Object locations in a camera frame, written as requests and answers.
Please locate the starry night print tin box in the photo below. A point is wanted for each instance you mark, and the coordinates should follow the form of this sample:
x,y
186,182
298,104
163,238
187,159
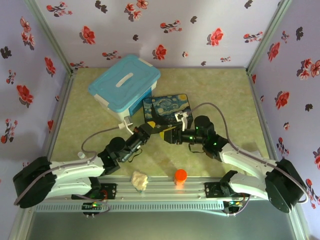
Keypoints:
x,y
165,105

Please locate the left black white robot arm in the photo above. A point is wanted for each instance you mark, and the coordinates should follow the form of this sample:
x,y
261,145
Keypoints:
x,y
75,170

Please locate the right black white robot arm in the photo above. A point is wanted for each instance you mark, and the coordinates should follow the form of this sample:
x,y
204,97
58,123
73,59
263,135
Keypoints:
x,y
250,160

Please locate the orange plastic bottle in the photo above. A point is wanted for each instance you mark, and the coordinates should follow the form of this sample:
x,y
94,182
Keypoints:
x,y
180,176

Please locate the small white plastic bottle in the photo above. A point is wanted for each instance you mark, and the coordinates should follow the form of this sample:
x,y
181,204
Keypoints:
x,y
81,155

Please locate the blue lidded plastic storage box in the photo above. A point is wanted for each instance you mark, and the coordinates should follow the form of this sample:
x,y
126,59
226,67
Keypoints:
x,y
122,82

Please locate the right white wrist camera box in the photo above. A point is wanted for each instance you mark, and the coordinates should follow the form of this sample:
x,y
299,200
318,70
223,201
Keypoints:
x,y
182,117

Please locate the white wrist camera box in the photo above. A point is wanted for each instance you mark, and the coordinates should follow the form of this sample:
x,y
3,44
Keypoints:
x,y
126,124
182,117

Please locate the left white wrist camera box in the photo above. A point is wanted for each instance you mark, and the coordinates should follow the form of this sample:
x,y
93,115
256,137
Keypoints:
x,y
126,124

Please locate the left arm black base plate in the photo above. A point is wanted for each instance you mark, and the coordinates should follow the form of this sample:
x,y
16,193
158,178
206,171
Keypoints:
x,y
111,191

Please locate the long aluminium frame rail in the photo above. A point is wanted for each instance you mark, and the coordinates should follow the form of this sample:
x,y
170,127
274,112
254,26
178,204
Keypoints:
x,y
162,192

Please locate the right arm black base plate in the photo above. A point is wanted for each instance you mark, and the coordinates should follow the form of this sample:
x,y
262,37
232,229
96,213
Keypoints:
x,y
212,191

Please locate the aluminium side frame rail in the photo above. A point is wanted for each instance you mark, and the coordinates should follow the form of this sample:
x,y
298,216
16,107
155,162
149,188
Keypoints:
x,y
66,92
257,100

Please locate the aluminium corner post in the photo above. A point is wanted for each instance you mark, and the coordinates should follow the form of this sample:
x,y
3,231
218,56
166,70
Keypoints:
x,y
51,37
267,37

